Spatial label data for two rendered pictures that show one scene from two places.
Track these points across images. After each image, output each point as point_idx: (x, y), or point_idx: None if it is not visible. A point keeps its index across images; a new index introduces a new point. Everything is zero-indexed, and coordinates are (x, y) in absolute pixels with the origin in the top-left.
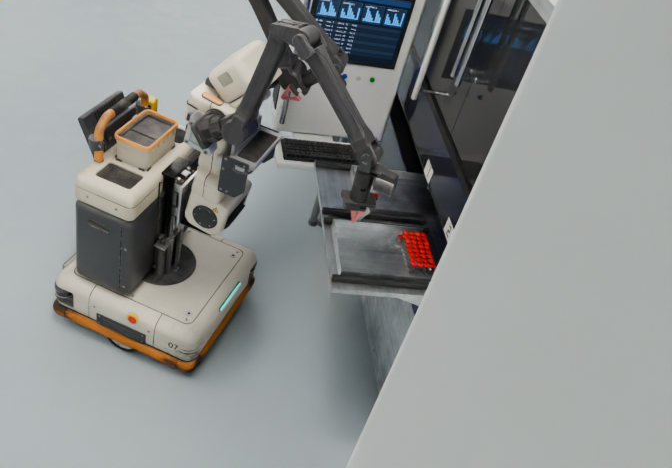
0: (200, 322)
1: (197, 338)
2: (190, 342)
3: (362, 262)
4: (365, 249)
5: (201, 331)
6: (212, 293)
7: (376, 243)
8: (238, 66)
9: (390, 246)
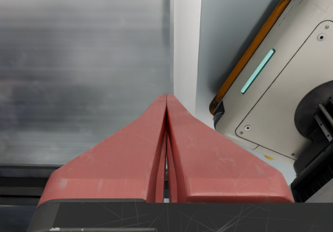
0: (308, 24)
1: (313, 0)
2: None
3: (87, 26)
4: (79, 81)
5: (306, 12)
6: (283, 71)
7: (48, 106)
8: None
9: (7, 99)
